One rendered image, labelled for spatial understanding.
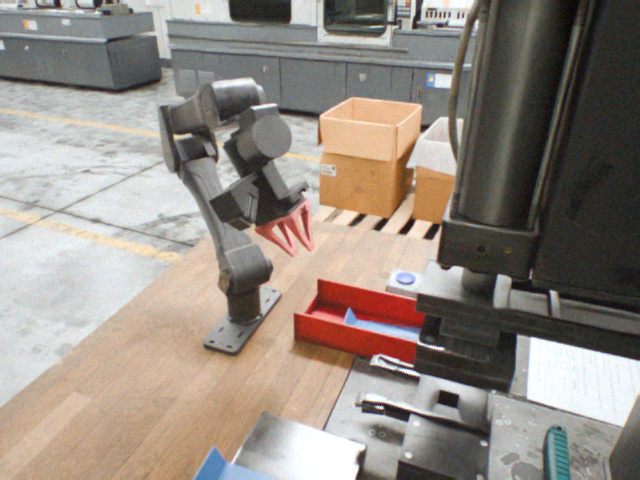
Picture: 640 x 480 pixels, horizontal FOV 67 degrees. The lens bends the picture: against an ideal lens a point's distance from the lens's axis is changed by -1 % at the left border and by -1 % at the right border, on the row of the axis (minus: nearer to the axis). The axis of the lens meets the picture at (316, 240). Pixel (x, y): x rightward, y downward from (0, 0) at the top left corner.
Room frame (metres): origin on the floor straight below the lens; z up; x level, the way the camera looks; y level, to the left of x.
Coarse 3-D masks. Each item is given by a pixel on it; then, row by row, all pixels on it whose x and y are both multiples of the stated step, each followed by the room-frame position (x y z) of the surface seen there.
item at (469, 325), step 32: (448, 288) 0.44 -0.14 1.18; (480, 288) 0.42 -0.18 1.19; (512, 288) 0.45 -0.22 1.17; (448, 320) 0.41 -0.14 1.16; (480, 320) 0.40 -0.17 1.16; (512, 320) 0.39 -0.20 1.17; (544, 320) 0.38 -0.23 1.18; (576, 320) 0.39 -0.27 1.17; (608, 320) 0.39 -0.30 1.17; (416, 352) 0.39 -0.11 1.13; (448, 352) 0.38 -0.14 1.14; (480, 352) 0.38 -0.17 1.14; (512, 352) 0.38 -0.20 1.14; (608, 352) 0.36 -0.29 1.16; (480, 384) 0.37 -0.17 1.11
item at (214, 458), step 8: (216, 448) 0.41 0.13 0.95; (208, 456) 0.40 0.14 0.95; (216, 456) 0.40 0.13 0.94; (208, 464) 0.39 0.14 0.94; (216, 464) 0.40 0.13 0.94; (224, 464) 0.40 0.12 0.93; (232, 464) 0.41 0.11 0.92; (200, 472) 0.38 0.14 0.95; (208, 472) 0.38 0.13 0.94; (216, 472) 0.39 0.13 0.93; (224, 472) 0.39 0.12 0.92; (232, 472) 0.39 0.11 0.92; (240, 472) 0.39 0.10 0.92; (248, 472) 0.39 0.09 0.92; (256, 472) 0.39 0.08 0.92
